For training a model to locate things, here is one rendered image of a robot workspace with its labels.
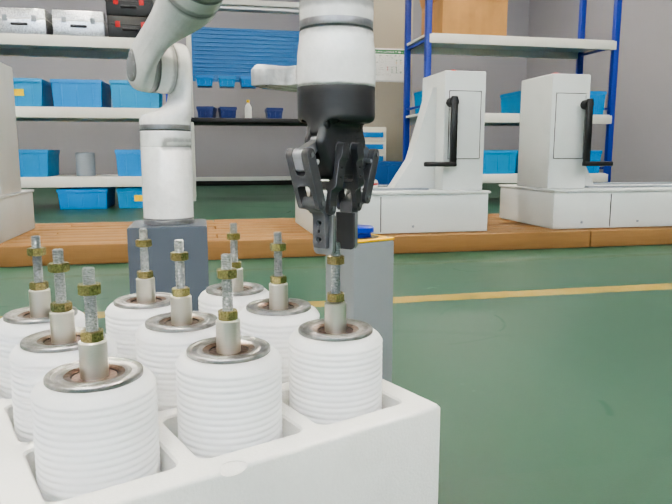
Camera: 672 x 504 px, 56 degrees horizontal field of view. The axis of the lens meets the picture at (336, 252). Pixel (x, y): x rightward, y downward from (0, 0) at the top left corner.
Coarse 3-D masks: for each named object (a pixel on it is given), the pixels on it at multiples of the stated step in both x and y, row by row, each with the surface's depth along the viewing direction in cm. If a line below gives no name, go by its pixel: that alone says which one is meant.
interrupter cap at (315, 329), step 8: (312, 320) 67; (320, 320) 67; (352, 320) 67; (304, 328) 64; (312, 328) 65; (320, 328) 65; (352, 328) 65; (360, 328) 64; (368, 328) 64; (304, 336) 62; (312, 336) 61; (320, 336) 61; (328, 336) 62; (336, 336) 62; (344, 336) 61; (352, 336) 61; (360, 336) 62
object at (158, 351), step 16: (144, 336) 64; (160, 336) 63; (176, 336) 63; (192, 336) 64; (208, 336) 65; (144, 352) 64; (160, 352) 63; (176, 352) 63; (160, 368) 64; (160, 384) 64; (160, 400) 64; (176, 400) 64
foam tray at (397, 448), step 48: (288, 384) 69; (384, 384) 69; (0, 432) 57; (288, 432) 60; (336, 432) 57; (384, 432) 60; (432, 432) 63; (0, 480) 49; (144, 480) 49; (192, 480) 49; (240, 480) 51; (288, 480) 54; (336, 480) 57; (384, 480) 60; (432, 480) 64
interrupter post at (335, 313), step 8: (328, 304) 63; (336, 304) 63; (344, 304) 63; (328, 312) 63; (336, 312) 63; (344, 312) 64; (328, 320) 63; (336, 320) 63; (344, 320) 64; (328, 328) 64; (336, 328) 63; (344, 328) 64
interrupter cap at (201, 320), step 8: (168, 312) 70; (192, 312) 71; (200, 312) 71; (152, 320) 67; (160, 320) 68; (168, 320) 68; (192, 320) 69; (200, 320) 68; (208, 320) 67; (152, 328) 64; (160, 328) 64; (168, 328) 64; (176, 328) 64; (184, 328) 64; (192, 328) 64; (200, 328) 65
